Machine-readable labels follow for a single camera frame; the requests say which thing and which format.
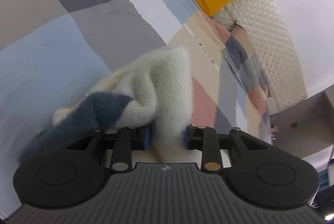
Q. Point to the white fluffy striped sweater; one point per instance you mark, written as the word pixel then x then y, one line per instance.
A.
pixel 156 90

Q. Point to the blue curtain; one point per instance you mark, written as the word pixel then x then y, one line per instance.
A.
pixel 323 201

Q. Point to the grey wardrobe cabinet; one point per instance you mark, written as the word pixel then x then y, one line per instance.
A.
pixel 315 125

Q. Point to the cream quilted headboard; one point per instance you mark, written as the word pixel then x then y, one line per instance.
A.
pixel 269 34

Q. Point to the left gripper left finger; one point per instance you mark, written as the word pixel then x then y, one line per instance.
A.
pixel 68 175

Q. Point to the dark wall switch right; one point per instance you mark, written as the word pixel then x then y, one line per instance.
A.
pixel 294 124

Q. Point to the yellow bottle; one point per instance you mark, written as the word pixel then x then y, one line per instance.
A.
pixel 274 129

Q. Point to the patchwork plaid duvet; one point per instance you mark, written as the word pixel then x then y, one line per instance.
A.
pixel 54 51

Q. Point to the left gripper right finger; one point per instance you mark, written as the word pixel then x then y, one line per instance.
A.
pixel 255 170

